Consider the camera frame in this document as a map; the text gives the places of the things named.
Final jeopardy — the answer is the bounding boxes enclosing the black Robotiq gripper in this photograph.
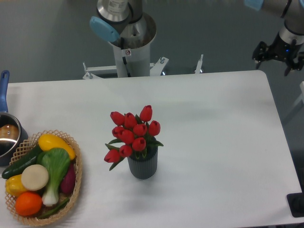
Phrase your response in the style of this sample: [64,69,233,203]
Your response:
[252,32,304,76]

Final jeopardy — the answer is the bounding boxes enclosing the red tulip bouquet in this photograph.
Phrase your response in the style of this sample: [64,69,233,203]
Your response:
[104,105,163,171]

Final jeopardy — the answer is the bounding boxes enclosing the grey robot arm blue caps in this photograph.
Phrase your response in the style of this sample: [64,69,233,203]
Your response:
[89,0,304,77]

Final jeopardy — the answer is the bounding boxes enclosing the dark grey ribbed vase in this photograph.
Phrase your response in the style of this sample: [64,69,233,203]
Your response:
[127,146,158,180]

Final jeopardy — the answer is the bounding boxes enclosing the white furniture piece right edge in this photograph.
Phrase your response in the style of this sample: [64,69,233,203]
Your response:
[281,81,304,124]

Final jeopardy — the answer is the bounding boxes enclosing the black device at table edge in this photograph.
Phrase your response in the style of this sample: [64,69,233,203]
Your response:
[286,192,304,218]

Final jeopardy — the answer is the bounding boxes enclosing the green bok choy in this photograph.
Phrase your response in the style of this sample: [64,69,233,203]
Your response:
[37,148,70,207]

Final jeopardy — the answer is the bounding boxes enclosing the yellow squash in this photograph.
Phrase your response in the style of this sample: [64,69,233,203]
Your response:
[38,134,76,160]

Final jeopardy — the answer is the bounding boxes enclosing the purple sweet potato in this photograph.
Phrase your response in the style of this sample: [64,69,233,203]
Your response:
[60,163,76,194]

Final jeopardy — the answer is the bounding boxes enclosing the woven wicker basket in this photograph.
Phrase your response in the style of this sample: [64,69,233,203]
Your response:
[5,130,83,227]

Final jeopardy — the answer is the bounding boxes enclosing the beige round bun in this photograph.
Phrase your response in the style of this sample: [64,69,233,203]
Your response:
[21,164,49,191]

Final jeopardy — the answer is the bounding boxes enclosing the green bean pod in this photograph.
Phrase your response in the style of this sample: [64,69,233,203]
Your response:
[37,198,70,219]

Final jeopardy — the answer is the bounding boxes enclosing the dark green cucumber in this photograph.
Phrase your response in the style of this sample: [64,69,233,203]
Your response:
[2,145,42,179]

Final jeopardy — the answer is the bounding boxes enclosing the orange fruit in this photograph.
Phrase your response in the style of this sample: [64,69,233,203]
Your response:
[15,191,42,217]

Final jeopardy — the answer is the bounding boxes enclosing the yellow bell pepper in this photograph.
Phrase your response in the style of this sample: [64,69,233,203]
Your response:
[5,174,28,197]

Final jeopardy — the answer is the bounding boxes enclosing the white metal base frame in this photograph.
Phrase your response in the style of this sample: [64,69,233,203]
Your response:
[82,54,204,79]

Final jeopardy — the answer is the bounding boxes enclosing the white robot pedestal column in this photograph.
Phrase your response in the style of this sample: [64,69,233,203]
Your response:
[109,41,152,78]

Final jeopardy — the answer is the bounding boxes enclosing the blue handled saucepan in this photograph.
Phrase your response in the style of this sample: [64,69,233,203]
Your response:
[0,70,28,167]

